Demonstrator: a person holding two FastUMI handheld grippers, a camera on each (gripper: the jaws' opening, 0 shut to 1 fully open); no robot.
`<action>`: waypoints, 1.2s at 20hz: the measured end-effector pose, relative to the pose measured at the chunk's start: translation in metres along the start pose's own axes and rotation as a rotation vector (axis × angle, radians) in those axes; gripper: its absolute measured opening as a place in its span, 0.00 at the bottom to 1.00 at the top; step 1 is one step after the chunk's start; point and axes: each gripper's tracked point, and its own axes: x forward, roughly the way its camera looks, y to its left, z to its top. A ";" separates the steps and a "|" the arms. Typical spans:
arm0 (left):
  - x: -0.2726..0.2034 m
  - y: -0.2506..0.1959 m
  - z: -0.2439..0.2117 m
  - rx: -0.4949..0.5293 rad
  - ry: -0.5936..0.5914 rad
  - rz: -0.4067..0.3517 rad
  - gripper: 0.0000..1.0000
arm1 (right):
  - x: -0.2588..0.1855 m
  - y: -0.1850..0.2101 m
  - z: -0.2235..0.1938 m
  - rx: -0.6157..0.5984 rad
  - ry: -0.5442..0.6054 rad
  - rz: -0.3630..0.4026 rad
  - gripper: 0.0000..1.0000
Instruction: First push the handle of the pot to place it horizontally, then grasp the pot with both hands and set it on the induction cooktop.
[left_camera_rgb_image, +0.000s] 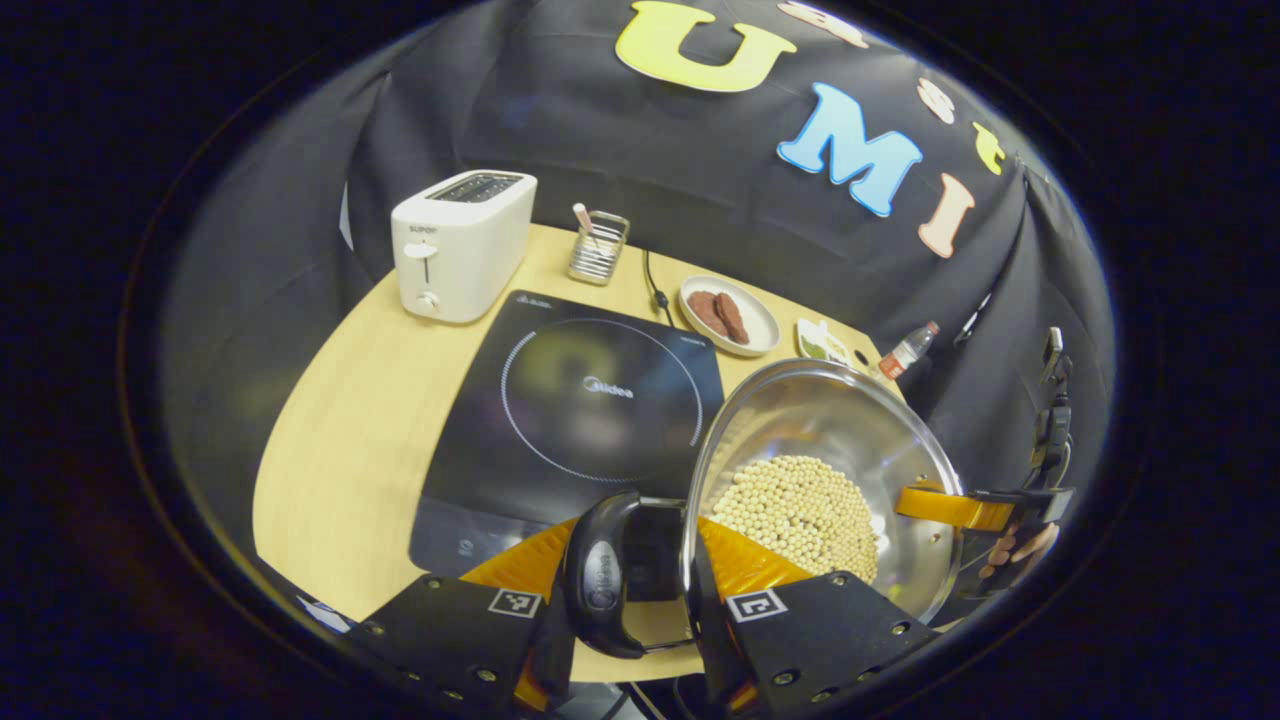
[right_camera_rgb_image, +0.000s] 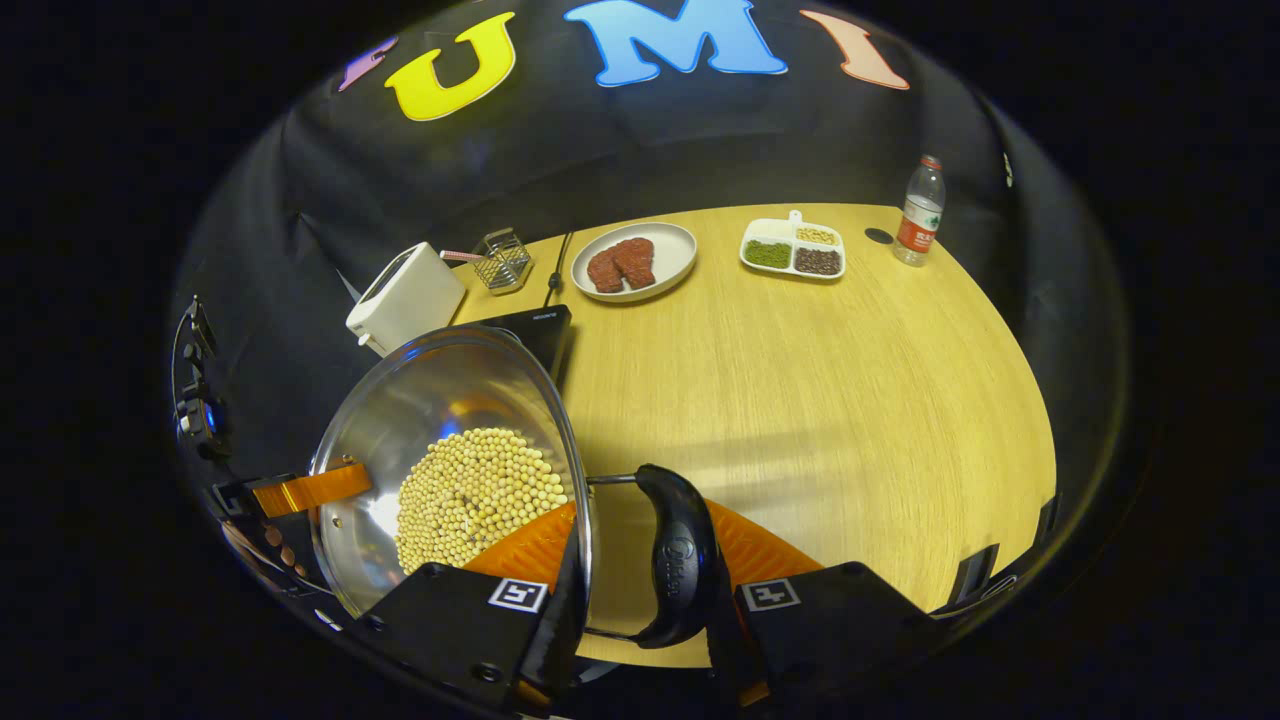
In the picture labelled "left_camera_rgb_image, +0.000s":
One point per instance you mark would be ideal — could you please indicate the pile of soybeans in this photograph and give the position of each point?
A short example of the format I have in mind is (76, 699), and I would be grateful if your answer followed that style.
(795, 515)

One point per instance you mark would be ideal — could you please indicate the white round plate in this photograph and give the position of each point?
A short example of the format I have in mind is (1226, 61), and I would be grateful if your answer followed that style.
(762, 325)

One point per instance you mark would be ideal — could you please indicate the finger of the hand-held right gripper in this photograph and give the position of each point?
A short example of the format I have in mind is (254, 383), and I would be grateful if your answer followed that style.
(1030, 505)

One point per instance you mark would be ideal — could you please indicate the white paper sheet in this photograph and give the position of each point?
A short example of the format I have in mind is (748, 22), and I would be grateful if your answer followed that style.
(325, 615)

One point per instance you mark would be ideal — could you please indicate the stainless steel pot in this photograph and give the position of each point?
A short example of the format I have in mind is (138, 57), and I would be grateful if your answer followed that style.
(830, 420)

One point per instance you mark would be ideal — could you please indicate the red meat slice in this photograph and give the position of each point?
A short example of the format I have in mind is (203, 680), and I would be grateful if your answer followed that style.
(705, 312)
(733, 320)

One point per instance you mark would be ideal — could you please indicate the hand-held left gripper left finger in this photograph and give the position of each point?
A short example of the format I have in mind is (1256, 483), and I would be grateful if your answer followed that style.
(450, 630)

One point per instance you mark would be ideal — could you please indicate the pink stick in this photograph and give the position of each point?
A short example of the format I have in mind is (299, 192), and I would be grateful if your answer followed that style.
(582, 217)

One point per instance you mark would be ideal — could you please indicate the white divided bean dish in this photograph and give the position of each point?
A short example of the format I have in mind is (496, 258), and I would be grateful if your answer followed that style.
(820, 345)

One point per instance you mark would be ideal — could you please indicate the black backdrop cloth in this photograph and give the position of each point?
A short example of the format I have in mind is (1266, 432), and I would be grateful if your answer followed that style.
(600, 130)

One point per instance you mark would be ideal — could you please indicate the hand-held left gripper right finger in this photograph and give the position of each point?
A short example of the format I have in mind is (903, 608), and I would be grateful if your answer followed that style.
(800, 640)

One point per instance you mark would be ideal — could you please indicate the clear bottle with red label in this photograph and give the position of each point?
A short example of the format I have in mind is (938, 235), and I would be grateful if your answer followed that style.
(905, 355)

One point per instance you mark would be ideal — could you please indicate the black induction cooktop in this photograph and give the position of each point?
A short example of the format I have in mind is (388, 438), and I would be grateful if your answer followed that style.
(600, 400)

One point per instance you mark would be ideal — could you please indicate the white toaster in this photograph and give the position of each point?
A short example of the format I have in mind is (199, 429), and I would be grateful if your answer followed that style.
(465, 250)

